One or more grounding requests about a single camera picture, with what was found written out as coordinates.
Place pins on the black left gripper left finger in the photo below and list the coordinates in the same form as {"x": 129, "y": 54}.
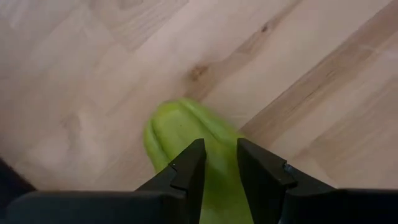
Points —
{"x": 192, "y": 174}

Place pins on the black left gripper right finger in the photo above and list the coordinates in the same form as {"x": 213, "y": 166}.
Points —
{"x": 258, "y": 174}

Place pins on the green chayote squash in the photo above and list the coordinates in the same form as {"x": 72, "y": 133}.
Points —
{"x": 186, "y": 130}

